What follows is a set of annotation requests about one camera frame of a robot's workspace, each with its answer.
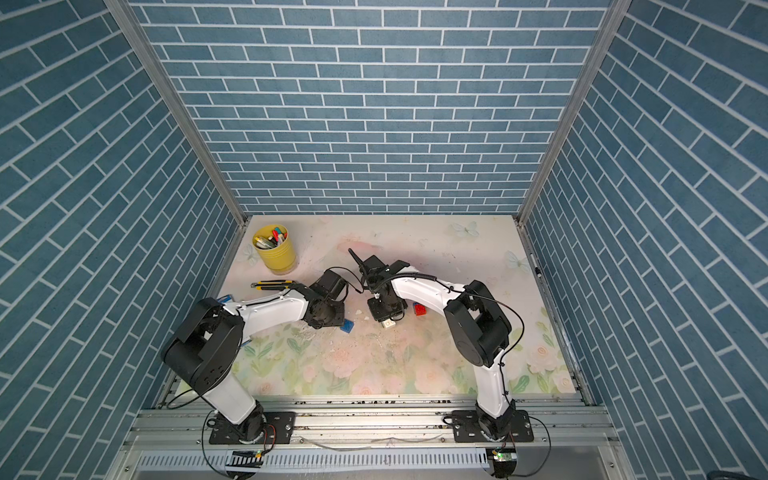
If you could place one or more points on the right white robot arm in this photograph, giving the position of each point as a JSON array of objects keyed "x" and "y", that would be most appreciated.
[{"x": 479, "y": 327}]

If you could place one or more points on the floral table mat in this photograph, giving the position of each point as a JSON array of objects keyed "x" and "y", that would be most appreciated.
[{"x": 416, "y": 355}]

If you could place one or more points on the yellow black utility knife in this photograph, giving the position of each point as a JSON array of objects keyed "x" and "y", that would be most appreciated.
[{"x": 273, "y": 285}]

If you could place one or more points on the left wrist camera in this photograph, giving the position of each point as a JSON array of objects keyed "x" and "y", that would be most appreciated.
[{"x": 330, "y": 285}]

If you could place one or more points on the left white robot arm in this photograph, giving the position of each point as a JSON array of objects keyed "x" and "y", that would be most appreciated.
[{"x": 203, "y": 349}]

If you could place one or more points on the aluminium mounting rail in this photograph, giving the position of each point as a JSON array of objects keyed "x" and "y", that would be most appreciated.
[{"x": 546, "y": 437}]

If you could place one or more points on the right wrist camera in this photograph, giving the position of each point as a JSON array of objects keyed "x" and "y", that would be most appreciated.
[{"x": 374, "y": 271}]

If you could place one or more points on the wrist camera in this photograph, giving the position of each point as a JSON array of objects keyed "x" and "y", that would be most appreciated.
[
  {"x": 330, "y": 285},
  {"x": 374, "y": 271}
]

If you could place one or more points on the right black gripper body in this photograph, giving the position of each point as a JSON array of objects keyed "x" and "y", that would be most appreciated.
[{"x": 382, "y": 310}]

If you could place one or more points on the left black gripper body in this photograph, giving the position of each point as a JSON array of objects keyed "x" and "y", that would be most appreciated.
[{"x": 334, "y": 315}]

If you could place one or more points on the yellow pen cup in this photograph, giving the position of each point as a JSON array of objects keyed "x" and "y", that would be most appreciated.
[{"x": 275, "y": 248}]

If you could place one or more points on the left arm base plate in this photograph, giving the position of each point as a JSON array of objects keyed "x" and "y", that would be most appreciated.
[{"x": 270, "y": 428}]

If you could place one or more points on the blue lego brick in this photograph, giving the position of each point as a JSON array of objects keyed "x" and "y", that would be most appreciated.
[{"x": 347, "y": 326}]

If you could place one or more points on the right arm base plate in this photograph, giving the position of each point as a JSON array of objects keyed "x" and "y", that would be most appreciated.
[{"x": 492, "y": 427}]

